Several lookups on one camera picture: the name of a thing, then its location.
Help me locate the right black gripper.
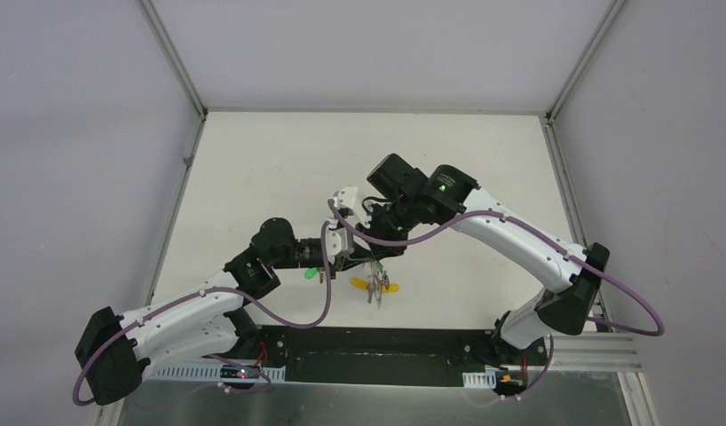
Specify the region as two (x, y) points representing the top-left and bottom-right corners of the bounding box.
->
(354, 195), (419, 261)

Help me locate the large keyring with keys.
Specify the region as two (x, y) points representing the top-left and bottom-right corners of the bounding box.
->
(349, 261), (400, 309)

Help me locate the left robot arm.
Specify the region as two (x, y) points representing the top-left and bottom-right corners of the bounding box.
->
(72, 217), (375, 406)

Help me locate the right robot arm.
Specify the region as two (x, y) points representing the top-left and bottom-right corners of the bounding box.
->
(362, 154), (610, 364)

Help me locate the green tagged key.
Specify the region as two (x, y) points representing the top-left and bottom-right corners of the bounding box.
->
(304, 267), (326, 284)

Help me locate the left controller board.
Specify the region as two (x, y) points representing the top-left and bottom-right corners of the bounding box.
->
(220, 365), (261, 380)

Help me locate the controller board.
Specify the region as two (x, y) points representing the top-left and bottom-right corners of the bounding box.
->
(220, 365), (261, 380)
(494, 372), (527, 397)

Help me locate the right controller board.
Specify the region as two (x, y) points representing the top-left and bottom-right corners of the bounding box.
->
(494, 372), (527, 397)

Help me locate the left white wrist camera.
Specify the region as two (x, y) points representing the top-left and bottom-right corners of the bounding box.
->
(321, 218), (355, 263)

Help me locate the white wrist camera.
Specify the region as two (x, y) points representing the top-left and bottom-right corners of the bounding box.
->
(332, 186), (363, 216)
(321, 218), (355, 263)

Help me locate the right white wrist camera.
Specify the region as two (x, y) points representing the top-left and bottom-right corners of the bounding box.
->
(332, 186), (363, 216)

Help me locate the aluminium frame rail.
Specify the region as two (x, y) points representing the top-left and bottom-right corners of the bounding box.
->
(111, 321), (642, 374)

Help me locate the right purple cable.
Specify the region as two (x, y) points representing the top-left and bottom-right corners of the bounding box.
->
(327, 198), (667, 401)

